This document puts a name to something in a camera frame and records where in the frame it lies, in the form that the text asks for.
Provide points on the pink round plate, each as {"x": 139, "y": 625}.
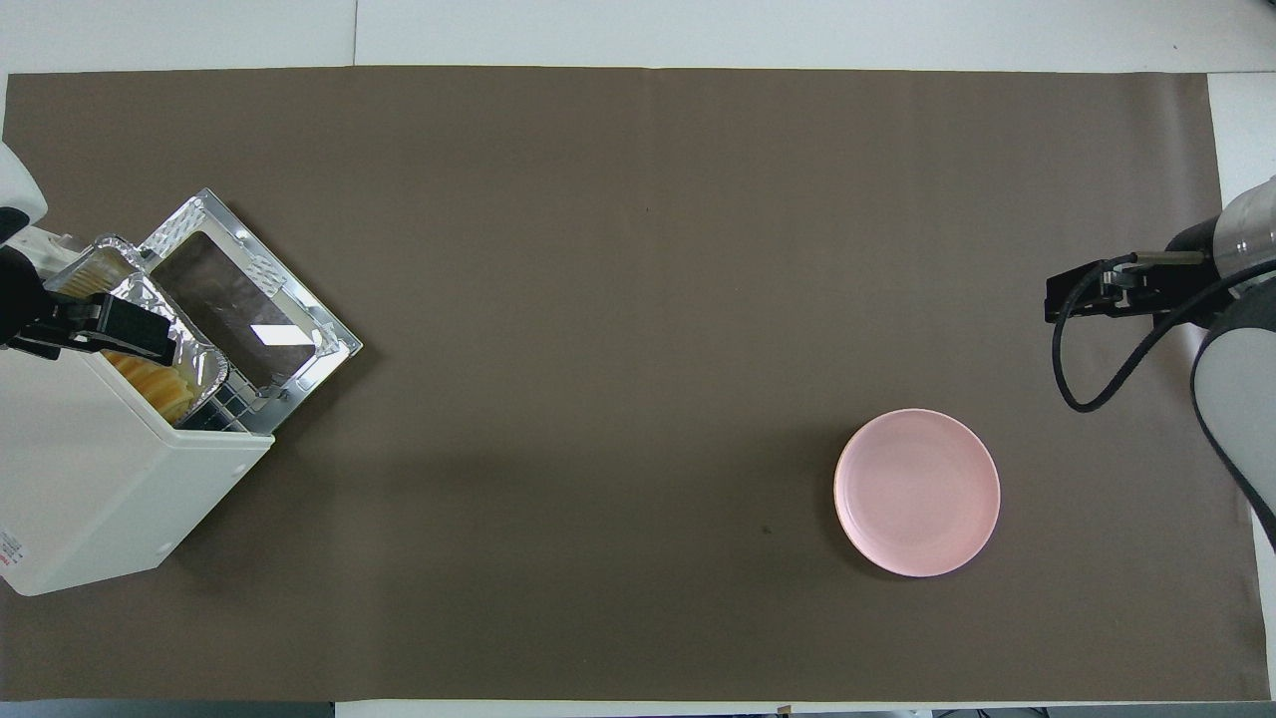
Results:
{"x": 917, "y": 494}

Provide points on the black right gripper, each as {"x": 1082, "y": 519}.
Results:
{"x": 1191, "y": 269}

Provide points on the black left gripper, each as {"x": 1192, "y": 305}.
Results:
{"x": 25, "y": 309}

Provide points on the sliced yellow bread loaf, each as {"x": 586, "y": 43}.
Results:
{"x": 159, "y": 384}

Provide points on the cream white toaster oven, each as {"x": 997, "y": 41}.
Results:
{"x": 90, "y": 479}

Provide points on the aluminium foil tray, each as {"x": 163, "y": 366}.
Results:
{"x": 194, "y": 359}

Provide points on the brown table mat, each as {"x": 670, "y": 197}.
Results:
{"x": 638, "y": 299}

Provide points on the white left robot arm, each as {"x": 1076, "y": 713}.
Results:
{"x": 18, "y": 189}

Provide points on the glass metal oven door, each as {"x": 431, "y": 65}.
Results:
{"x": 239, "y": 299}

